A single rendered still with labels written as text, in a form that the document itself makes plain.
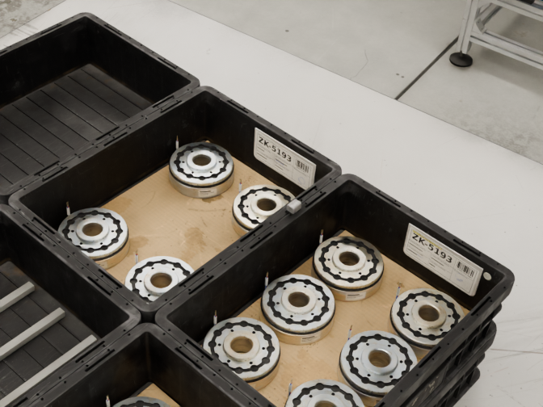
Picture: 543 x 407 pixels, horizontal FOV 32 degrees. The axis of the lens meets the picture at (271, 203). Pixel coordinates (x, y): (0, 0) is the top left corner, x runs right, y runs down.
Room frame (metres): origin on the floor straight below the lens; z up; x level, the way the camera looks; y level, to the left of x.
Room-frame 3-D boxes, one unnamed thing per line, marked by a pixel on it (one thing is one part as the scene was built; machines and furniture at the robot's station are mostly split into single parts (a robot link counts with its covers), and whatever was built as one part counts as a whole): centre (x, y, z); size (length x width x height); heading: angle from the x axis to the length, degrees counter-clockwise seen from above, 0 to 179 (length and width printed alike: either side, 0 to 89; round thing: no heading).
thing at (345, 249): (0.94, -0.12, 0.86); 0.05 x 0.05 x 0.01
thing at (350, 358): (0.76, -0.16, 0.86); 0.10 x 0.10 x 0.01
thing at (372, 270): (0.94, -0.12, 0.86); 0.10 x 0.10 x 0.01
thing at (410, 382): (0.81, -0.10, 0.92); 0.40 x 0.30 x 0.02; 141
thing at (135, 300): (1.00, 0.13, 0.92); 0.40 x 0.30 x 0.02; 141
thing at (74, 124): (1.19, 0.37, 0.87); 0.40 x 0.30 x 0.11; 141
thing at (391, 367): (0.76, -0.16, 0.86); 0.05 x 0.05 x 0.01
